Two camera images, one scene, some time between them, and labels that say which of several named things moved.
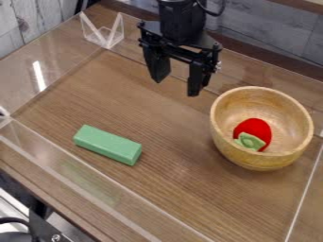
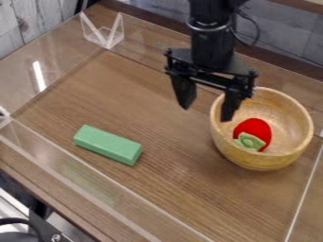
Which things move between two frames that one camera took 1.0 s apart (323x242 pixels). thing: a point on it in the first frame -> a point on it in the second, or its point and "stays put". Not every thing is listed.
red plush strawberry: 252,133 stays put
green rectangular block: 107,145 stays put
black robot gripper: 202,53 -> 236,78
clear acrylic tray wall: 123,146 stays put
